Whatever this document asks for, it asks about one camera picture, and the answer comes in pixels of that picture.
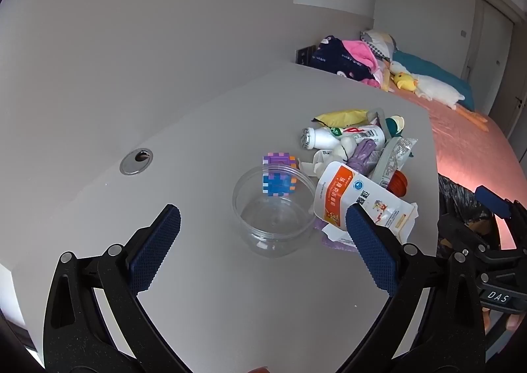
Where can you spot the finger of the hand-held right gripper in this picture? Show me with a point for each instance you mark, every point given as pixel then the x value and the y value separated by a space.
pixel 490 198
pixel 461 231

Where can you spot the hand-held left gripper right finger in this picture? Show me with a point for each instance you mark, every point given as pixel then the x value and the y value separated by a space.
pixel 370 249

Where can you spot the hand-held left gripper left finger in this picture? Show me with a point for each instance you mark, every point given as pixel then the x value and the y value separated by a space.
pixel 154 249

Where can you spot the bin with black bag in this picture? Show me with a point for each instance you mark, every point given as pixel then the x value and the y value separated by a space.
pixel 457 196

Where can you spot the white pouch with orange label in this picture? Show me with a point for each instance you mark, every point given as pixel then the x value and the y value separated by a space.
pixel 341 187

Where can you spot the grey card box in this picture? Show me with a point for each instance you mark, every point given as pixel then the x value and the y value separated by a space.
pixel 385 165

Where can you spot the white tissue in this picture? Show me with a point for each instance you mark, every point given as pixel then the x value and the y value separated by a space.
pixel 345 146

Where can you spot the person's right hand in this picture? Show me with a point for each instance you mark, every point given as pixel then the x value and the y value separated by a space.
pixel 514 320

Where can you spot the pink purple sheet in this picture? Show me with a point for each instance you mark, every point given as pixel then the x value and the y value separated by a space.
pixel 337 244

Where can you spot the bed with pink sheet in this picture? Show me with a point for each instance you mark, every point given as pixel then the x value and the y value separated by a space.
pixel 469 150

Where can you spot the orange red cap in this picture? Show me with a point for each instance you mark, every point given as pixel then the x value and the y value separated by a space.
pixel 398 184

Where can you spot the metal desk grommet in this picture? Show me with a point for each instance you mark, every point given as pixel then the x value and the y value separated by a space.
pixel 136 161

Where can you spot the purple wrapper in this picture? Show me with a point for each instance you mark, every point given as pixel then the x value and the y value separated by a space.
pixel 362 154

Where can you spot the clear printed wrapper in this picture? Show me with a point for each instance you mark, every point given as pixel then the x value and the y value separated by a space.
pixel 406 148

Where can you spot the clear plastic jar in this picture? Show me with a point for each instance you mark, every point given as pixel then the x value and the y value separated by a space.
pixel 271 229

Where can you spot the white crumpled paper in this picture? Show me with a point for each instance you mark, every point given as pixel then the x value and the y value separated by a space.
pixel 319 161

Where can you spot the colourful puzzle cube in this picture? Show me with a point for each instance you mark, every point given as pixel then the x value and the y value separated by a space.
pixel 280 181

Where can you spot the teal white small toy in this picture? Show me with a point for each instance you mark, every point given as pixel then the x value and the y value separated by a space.
pixel 396 126

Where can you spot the white bottle with red label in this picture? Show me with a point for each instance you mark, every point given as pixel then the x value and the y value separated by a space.
pixel 325 138

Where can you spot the white goose plush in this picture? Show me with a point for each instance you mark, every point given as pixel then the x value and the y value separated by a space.
pixel 436 88

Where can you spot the yellow wrapper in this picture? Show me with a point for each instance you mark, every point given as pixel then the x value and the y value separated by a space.
pixel 341 117

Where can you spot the teal pillow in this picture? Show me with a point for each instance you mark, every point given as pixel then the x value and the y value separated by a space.
pixel 428 68

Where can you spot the yellow duck plush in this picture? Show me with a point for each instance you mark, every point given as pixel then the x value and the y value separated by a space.
pixel 404 81

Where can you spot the white door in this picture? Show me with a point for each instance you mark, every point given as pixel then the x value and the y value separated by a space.
pixel 494 35

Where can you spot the checkered pillow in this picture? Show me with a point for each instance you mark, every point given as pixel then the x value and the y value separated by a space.
pixel 378 40

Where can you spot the pink cloth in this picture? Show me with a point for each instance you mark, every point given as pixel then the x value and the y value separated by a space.
pixel 358 51

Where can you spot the black panel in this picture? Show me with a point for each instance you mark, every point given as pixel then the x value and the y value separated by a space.
pixel 305 56

